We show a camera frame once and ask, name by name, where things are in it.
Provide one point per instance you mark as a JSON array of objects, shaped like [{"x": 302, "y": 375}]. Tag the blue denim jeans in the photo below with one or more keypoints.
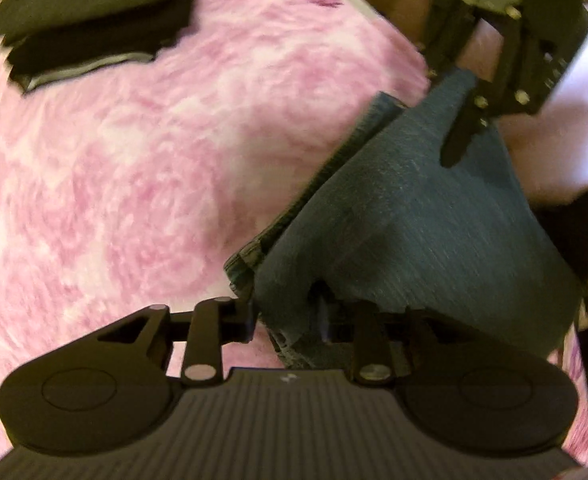
[{"x": 398, "y": 230}]

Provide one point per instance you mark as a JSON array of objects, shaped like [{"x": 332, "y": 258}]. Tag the folded black garment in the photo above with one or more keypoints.
[{"x": 99, "y": 47}]

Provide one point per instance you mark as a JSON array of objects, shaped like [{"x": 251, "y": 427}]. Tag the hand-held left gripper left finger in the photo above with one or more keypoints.
[{"x": 244, "y": 321}]

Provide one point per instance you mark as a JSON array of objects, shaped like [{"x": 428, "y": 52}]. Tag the pink floral blanket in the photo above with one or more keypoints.
[{"x": 124, "y": 185}]

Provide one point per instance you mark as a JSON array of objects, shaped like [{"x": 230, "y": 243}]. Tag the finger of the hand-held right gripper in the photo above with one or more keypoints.
[
  {"x": 448, "y": 20},
  {"x": 466, "y": 130}
]

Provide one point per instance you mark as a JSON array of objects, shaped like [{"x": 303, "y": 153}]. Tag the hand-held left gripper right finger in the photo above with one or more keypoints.
[{"x": 371, "y": 340}]

